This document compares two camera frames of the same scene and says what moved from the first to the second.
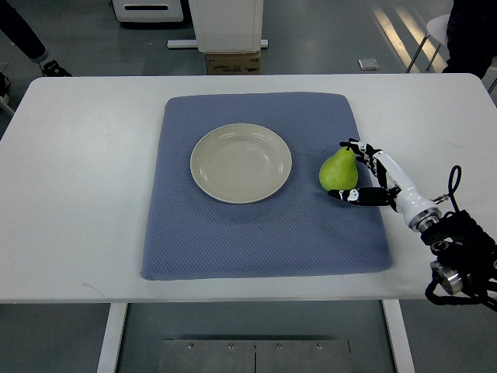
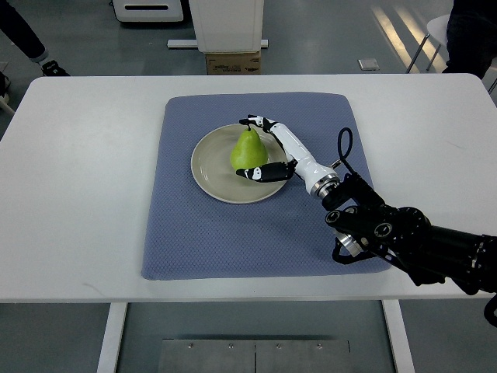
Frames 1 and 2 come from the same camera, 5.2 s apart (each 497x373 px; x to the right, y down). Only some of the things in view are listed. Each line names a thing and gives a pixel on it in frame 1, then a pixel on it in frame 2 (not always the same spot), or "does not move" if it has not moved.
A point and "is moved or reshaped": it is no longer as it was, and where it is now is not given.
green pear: (340, 171) is moved or reshaped
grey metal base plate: (255, 356) does not move
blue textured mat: (300, 231) does not move
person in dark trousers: (21, 33) does not move
